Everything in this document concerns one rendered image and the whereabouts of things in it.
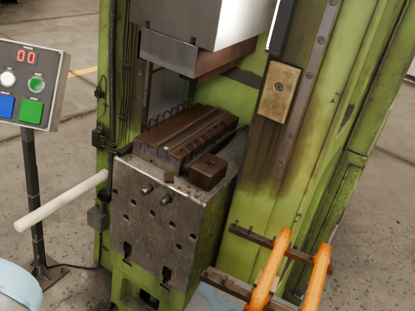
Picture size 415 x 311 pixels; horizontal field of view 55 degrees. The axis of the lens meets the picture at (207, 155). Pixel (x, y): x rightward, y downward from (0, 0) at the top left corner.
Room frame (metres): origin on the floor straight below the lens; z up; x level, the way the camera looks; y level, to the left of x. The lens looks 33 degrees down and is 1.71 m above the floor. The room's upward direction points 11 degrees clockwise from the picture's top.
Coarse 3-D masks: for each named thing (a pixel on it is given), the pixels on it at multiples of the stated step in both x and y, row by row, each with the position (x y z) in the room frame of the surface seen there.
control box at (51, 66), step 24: (0, 48) 1.25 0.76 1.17; (24, 48) 1.26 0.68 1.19; (48, 48) 1.27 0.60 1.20; (0, 72) 1.21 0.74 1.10; (24, 72) 1.22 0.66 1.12; (48, 72) 1.23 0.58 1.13; (24, 96) 1.18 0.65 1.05; (48, 96) 1.19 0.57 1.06; (0, 120) 1.13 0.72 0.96; (48, 120) 1.15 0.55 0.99
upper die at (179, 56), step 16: (144, 32) 1.16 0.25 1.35; (144, 48) 1.15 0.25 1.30; (160, 48) 1.13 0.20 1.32; (176, 48) 1.11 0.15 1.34; (192, 48) 1.08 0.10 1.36; (224, 48) 1.22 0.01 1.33; (240, 48) 1.33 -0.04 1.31; (160, 64) 1.13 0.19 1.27; (176, 64) 1.10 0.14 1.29; (192, 64) 1.08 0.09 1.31; (208, 64) 1.14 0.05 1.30; (224, 64) 1.24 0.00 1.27
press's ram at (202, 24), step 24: (144, 0) 1.16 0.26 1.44; (168, 0) 1.12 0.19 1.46; (192, 0) 1.09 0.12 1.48; (216, 0) 1.06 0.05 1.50; (240, 0) 1.15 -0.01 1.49; (264, 0) 1.30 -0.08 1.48; (144, 24) 1.16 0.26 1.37; (168, 24) 1.12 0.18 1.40; (192, 24) 1.09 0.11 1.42; (216, 24) 1.06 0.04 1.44; (240, 24) 1.18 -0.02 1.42; (264, 24) 1.34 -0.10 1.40; (216, 48) 1.06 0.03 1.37
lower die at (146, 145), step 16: (192, 112) 1.44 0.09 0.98; (208, 112) 1.42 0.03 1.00; (224, 112) 1.45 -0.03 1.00; (160, 128) 1.26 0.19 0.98; (176, 128) 1.27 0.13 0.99; (208, 128) 1.31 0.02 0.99; (224, 128) 1.34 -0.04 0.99; (144, 144) 1.14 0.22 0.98; (176, 144) 1.14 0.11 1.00; (160, 160) 1.11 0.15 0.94; (176, 160) 1.08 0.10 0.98
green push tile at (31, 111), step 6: (24, 102) 1.16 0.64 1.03; (30, 102) 1.16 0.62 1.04; (36, 102) 1.17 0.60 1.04; (24, 108) 1.15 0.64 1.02; (30, 108) 1.15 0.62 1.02; (36, 108) 1.16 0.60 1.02; (42, 108) 1.16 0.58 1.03; (24, 114) 1.14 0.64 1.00; (30, 114) 1.14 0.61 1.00; (36, 114) 1.15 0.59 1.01; (42, 114) 1.15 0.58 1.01; (24, 120) 1.13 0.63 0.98; (30, 120) 1.13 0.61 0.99; (36, 120) 1.14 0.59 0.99
